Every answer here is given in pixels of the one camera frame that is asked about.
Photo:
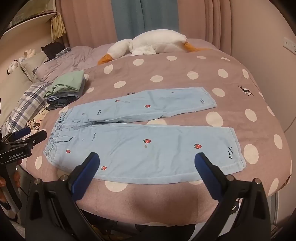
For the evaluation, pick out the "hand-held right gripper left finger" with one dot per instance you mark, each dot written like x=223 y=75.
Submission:
x=86 y=175

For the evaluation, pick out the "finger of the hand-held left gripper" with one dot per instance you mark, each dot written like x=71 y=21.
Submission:
x=23 y=132
x=38 y=137

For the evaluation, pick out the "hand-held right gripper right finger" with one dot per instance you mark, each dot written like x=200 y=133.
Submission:
x=206 y=176

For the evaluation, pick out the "light blue strawberry pants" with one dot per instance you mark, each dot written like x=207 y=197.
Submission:
x=138 y=150

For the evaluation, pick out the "person's left hand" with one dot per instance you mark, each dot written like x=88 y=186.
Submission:
x=2 y=184

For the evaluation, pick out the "cartoon printed cloth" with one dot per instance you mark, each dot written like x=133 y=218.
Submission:
x=38 y=122

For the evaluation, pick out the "dark denim folded garment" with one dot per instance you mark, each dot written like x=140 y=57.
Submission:
x=57 y=104

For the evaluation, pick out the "beige padded headboard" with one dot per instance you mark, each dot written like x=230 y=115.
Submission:
x=11 y=92

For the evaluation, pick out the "green folded garment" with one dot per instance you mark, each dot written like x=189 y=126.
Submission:
x=67 y=81

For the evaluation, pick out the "small white plush toy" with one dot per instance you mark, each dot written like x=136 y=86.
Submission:
x=29 y=53
x=12 y=66

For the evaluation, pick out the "grey pillow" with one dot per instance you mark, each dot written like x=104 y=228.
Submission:
x=32 y=65

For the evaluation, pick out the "lilac quilt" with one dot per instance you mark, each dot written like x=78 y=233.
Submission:
x=69 y=60

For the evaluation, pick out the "black garment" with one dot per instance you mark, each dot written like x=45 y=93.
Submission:
x=52 y=49

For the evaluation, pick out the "blue plaid shirt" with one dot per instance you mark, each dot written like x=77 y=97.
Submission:
x=63 y=51

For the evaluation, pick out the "pink polka-dot blanket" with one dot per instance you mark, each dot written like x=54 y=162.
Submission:
x=185 y=69

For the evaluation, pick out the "yellow striped hanging cloth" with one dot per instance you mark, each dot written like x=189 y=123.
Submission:
x=57 y=27

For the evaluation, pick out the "white shelf board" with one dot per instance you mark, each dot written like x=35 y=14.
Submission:
x=30 y=22

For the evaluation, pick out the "pink curtain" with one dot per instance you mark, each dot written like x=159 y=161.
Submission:
x=196 y=18
x=85 y=23

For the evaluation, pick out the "white goose plush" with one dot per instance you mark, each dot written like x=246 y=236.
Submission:
x=157 y=41

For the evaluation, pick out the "teal curtain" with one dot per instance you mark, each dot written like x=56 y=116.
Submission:
x=130 y=18

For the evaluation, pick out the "white wall socket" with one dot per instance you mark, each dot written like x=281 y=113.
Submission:
x=290 y=44

